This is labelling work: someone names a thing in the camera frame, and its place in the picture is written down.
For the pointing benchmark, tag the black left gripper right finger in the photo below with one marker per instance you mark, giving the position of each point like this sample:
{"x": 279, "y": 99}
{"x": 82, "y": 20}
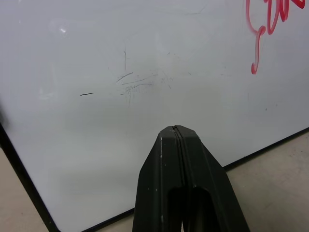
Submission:
{"x": 205, "y": 183}

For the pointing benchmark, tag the black-framed whiteboard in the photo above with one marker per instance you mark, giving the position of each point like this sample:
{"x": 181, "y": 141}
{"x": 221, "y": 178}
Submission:
{"x": 120, "y": 72}

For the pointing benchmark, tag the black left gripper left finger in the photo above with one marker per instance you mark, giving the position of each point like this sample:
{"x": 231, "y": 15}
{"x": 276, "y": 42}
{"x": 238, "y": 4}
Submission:
{"x": 157, "y": 183}

